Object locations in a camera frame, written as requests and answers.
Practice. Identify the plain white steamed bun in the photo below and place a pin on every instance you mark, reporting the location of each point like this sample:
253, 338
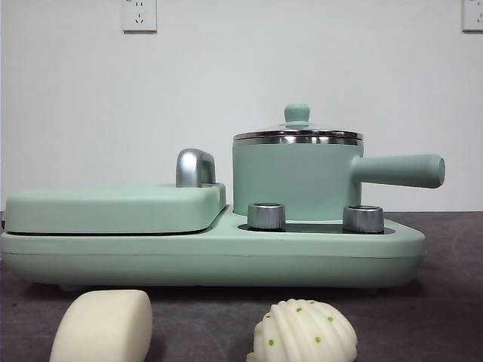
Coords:
102, 328

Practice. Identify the white wall socket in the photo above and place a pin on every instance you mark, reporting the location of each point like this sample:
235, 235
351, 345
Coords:
473, 15
139, 15

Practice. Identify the green breakfast machine base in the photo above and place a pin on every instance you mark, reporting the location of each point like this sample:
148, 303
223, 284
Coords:
226, 260

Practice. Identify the black control panel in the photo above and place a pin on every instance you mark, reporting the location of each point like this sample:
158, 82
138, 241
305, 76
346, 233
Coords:
313, 227

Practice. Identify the ridged bun with green dots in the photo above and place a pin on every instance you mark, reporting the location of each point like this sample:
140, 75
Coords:
302, 332

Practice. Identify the glass pot lid green knob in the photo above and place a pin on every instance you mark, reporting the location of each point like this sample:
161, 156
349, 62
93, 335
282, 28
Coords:
296, 113

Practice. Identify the silver control knob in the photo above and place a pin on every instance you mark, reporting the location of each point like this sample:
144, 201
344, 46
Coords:
362, 218
266, 216

